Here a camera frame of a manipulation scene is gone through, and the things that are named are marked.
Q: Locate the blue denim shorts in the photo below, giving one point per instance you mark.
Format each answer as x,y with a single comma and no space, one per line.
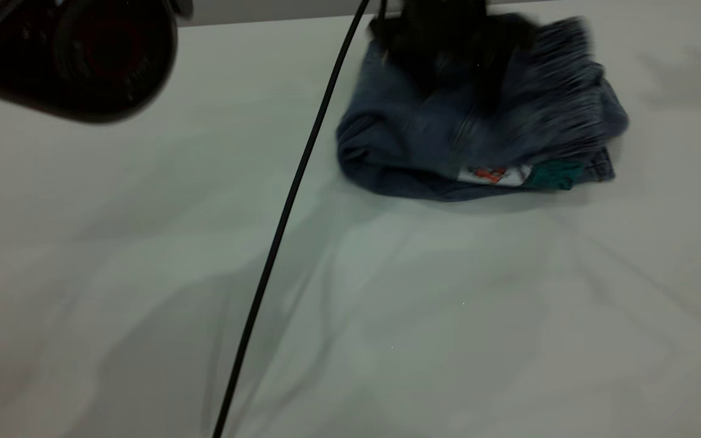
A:
399,140

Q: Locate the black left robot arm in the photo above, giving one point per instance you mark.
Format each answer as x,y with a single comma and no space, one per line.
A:
83,55

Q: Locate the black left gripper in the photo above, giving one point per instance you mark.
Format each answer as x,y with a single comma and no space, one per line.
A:
448,27

